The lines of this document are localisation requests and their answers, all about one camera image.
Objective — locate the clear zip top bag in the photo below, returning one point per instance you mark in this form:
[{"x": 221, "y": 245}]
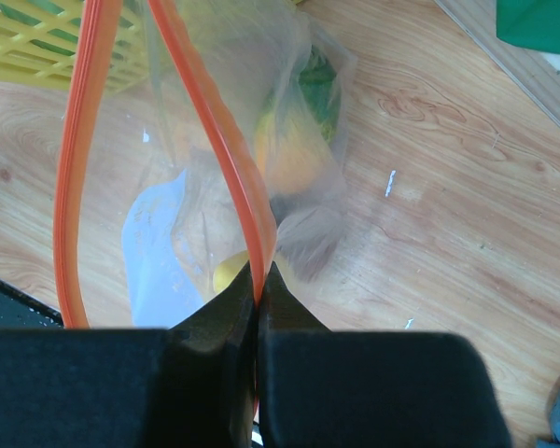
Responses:
[{"x": 158, "y": 184}]

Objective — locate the dark red apple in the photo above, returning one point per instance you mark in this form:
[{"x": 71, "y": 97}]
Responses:
[{"x": 308, "y": 238}]

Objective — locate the green shirt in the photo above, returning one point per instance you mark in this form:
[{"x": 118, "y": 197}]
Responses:
[{"x": 529, "y": 24}]

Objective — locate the orange green mango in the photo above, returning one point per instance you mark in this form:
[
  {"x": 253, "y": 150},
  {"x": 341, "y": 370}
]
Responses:
[{"x": 289, "y": 154}]

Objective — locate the yellow apple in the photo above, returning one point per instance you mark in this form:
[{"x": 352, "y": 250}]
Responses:
[{"x": 228, "y": 269}]

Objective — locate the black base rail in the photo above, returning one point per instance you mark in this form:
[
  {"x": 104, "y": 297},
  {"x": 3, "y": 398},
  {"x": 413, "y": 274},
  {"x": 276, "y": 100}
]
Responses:
[{"x": 18, "y": 310}]

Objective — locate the green cabbage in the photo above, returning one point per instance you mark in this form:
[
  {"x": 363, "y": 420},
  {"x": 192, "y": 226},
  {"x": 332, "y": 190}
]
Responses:
[{"x": 324, "y": 100}]

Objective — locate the yellow plastic basket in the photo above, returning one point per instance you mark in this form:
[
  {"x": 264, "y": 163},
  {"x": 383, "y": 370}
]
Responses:
[{"x": 38, "y": 44}]

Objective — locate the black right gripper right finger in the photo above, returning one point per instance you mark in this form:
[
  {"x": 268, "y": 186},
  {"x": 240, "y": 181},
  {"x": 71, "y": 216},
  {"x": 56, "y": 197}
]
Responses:
[{"x": 324, "y": 388}]

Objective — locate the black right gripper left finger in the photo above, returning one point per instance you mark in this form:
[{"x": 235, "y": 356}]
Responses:
[{"x": 193, "y": 385}]

